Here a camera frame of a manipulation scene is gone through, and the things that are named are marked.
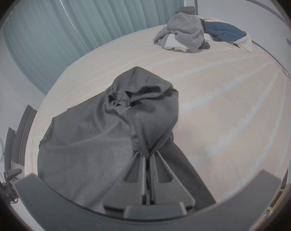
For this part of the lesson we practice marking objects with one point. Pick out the bed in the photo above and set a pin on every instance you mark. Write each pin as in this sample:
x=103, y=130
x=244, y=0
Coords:
x=232, y=92

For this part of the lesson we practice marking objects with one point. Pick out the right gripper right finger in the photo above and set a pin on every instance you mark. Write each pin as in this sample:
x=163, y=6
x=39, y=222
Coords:
x=164, y=191

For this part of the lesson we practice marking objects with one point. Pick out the blue-green curtain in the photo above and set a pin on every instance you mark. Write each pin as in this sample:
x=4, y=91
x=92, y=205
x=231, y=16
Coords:
x=116, y=11
x=34, y=44

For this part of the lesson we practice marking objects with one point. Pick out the white printed pillow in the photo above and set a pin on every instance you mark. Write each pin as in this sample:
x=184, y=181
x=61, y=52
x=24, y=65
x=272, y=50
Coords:
x=203, y=17

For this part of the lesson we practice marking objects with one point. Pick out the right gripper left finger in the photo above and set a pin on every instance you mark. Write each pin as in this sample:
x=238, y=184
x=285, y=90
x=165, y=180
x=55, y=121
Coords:
x=135, y=191

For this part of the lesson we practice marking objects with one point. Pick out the black garment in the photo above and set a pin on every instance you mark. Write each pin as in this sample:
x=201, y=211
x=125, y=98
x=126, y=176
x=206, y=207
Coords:
x=87, y=141

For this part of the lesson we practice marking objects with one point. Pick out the black cabinet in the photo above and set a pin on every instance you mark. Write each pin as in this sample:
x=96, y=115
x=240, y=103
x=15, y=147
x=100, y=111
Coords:
x=21, y=133

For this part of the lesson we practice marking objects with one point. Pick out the grey bedside table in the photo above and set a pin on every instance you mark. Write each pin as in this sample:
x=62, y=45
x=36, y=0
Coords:
x=187, y=9

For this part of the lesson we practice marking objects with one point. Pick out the pile of clothes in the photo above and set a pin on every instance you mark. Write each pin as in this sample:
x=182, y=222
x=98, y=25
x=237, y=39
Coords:
x=184, y=30

